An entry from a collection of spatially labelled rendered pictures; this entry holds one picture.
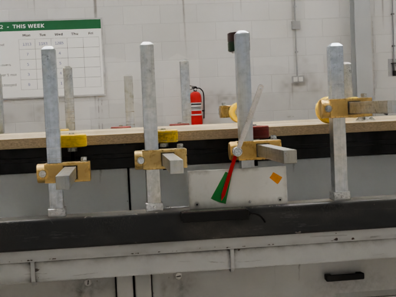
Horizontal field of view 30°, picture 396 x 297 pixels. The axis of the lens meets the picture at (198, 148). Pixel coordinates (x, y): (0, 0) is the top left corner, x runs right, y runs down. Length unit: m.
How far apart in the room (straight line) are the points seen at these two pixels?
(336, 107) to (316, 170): 0.29
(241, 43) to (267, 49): 7.35
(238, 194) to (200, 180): 0.11
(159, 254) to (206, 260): 0.13
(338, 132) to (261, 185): 0.25
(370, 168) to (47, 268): 0.98
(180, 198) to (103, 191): 0.22
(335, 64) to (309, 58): 7.41
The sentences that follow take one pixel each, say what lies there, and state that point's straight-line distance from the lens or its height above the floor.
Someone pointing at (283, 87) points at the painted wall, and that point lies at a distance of 9.31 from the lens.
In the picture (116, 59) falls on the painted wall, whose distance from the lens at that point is 9.09.
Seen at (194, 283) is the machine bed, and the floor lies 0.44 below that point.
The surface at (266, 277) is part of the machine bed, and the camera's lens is 2.26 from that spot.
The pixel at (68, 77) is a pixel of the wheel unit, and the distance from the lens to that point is 3.01.
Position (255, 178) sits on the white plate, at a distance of 1.94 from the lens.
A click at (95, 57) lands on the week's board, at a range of 9.07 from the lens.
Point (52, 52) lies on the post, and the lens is 1.92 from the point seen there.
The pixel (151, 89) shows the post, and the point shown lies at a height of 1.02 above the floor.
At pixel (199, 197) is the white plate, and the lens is 1.93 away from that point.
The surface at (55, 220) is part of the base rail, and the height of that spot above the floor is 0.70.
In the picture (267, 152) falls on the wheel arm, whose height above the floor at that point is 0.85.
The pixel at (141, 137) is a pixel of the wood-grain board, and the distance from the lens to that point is 2.08.
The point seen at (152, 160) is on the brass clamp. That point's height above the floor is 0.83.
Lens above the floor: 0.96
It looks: 3 degrees down
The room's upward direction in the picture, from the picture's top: 3 degrees counter-clockwise
